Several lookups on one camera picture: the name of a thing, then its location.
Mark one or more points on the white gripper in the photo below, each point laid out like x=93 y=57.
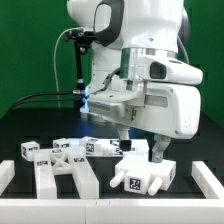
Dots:
x=169 y=110

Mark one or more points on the small white tagged cube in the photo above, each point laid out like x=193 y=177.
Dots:
x=27 y=150

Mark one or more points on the black camera on stand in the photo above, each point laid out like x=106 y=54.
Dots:
x=82 y=43

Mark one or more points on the white flat tagged base plate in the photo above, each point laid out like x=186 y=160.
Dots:
x=139 y=147

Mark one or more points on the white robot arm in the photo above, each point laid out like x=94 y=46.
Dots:
x=137 y=80

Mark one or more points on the white left fence bar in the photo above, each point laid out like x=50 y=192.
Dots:
x=7 y=173

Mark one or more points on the white front fence bar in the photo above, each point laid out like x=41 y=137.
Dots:
x=112 y=211

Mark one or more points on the white X-frame chair legs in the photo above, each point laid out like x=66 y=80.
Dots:
x=49 y=163

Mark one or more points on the white chair seat block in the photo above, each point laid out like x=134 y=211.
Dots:
x=141 y=176

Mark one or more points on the small white cube left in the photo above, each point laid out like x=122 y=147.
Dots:
x=61 y=143

